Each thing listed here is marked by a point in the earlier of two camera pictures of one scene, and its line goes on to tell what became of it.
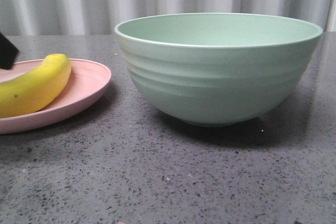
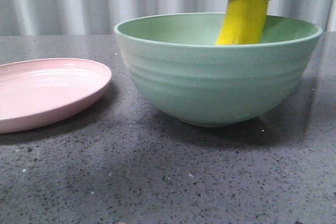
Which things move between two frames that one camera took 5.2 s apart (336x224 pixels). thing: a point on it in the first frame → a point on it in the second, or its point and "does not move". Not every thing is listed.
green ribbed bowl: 214,68 does not move
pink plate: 87,80 does not move
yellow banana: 37,89 → 247,10
